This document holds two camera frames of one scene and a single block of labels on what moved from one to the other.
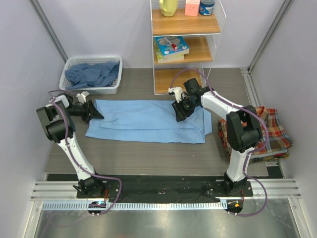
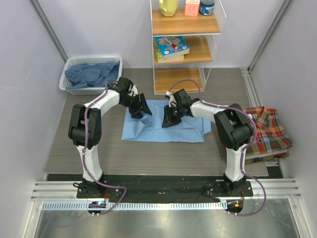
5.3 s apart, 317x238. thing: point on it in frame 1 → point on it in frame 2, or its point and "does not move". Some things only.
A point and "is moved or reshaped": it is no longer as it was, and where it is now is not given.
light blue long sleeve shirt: (147, 121) is moved or reshaped
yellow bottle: (168, 7) does not move
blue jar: (206, 7) does not move
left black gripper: (91, 112) → (141, 105)
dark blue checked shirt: (82, 75) does not move
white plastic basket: (91, 75) does not move
